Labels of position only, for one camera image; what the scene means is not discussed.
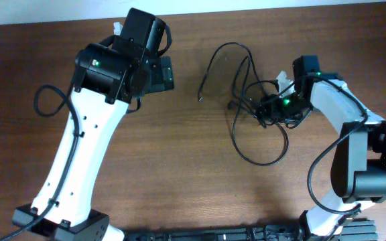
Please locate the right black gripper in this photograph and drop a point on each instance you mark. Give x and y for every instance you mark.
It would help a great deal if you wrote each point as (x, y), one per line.
(271, 106)

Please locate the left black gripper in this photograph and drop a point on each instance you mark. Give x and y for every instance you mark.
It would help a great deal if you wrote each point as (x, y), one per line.
(161, 71)

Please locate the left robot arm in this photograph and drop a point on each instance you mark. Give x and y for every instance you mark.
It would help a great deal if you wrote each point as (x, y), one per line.
(108, 76)

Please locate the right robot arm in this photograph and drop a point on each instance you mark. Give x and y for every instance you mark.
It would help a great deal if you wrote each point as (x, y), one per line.
(358, 171)

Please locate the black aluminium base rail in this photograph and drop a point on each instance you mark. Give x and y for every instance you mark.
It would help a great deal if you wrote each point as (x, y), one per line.
(246, 232)

